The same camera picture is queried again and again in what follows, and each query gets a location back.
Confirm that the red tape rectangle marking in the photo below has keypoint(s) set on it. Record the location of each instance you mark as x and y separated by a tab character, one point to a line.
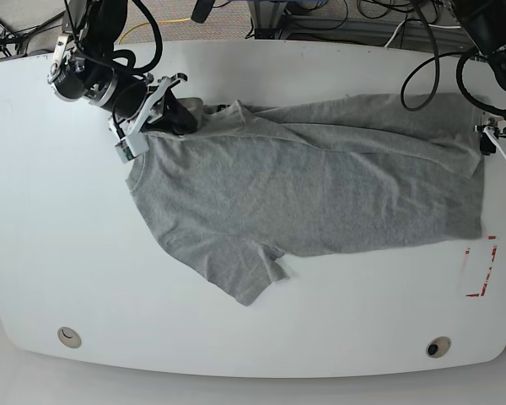
478	266

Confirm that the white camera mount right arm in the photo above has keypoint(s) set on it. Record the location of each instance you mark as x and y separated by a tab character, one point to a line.
131	141

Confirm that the aluminium frame post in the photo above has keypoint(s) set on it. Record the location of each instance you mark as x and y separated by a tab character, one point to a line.
265	17

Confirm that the black tripod stand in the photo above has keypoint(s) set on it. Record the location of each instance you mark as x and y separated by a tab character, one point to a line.
19	18

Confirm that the grey T-shirt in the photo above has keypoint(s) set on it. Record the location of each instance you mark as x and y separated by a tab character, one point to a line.
358	174

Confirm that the table cable grommet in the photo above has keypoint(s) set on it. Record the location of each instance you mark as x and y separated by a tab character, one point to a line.
69	338
438	347

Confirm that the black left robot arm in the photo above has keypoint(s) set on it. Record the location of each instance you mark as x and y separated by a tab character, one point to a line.
485	23

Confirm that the right table cable grommet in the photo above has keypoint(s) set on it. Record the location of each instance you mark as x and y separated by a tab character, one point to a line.
438	347

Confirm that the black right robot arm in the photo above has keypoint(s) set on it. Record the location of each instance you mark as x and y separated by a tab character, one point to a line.
86	64

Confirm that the left table cable grommet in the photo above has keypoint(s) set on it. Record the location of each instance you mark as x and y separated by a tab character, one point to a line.
69	338

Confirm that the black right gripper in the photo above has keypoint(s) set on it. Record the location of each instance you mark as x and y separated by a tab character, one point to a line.
178	117

